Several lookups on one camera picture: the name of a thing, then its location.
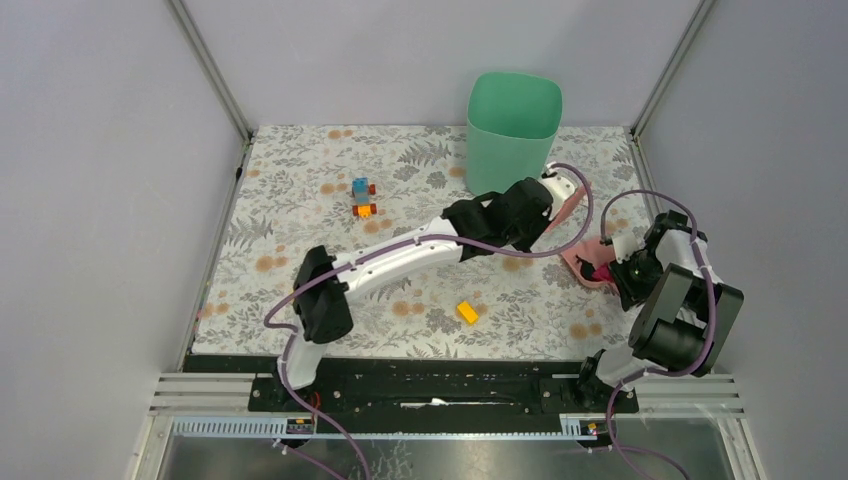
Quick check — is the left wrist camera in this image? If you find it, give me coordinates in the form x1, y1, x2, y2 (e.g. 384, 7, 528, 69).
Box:
539, 171, 577, 211

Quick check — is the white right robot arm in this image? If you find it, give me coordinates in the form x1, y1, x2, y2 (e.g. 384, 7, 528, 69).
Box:
573, 210, 744, 412

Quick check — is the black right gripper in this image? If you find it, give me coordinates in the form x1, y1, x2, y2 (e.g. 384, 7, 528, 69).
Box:
606, 251, 663, 313

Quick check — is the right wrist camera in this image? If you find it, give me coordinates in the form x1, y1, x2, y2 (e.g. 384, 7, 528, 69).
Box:
612, 232, 640, 263

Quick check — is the pink dustpan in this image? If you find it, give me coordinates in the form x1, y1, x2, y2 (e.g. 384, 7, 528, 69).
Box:
561, 237, 617, 292

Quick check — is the small yellow block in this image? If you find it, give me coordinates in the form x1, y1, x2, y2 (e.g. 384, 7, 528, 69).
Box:
456, 302, 479, 325

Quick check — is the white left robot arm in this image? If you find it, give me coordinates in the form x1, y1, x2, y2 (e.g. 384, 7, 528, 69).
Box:
271, 175, 576, 411

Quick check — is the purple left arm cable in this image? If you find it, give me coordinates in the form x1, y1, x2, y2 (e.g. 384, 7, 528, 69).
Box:
262, 162, 596, 480

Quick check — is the magenta paper scrap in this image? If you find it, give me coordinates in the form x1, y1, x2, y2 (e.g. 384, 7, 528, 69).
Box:
591, 264, 614, 283

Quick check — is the blue toy brick car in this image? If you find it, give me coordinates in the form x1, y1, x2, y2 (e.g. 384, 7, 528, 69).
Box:
351, 177, 378, 218

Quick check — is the green waste bin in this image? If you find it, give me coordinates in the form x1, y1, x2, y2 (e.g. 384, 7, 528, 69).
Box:
465, 72, 564, 195

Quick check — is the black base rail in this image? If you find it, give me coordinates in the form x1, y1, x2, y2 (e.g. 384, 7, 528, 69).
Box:
248, 358, 639, 434

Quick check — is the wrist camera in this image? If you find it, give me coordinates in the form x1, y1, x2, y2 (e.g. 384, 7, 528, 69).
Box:
612, 232, 640, 263
539, 171, 577, 211

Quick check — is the pink hand brush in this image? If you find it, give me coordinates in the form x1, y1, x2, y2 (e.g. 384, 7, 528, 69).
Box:
546, 186, 586, 232

